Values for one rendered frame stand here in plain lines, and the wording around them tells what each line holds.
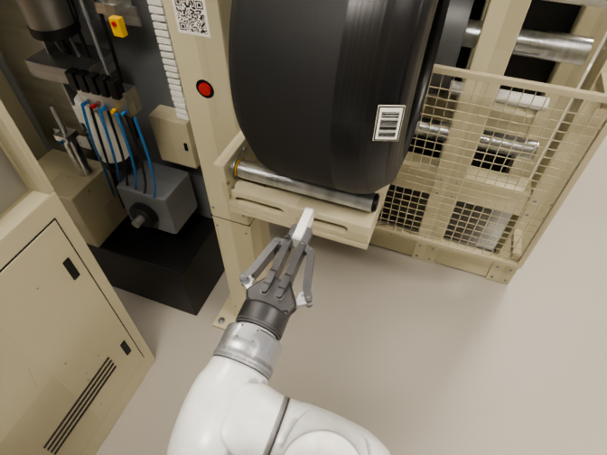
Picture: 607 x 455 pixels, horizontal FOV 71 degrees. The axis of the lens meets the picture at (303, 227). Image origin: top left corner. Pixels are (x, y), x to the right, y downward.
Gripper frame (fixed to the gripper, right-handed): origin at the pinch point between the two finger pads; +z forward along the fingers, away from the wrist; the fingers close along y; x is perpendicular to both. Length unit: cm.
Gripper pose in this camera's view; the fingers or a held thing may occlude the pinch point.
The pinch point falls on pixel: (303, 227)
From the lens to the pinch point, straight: 75.2
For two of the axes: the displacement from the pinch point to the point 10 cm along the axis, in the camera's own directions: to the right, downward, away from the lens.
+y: -9.4, -2.6, 2.3
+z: 3.5, -7.9, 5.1
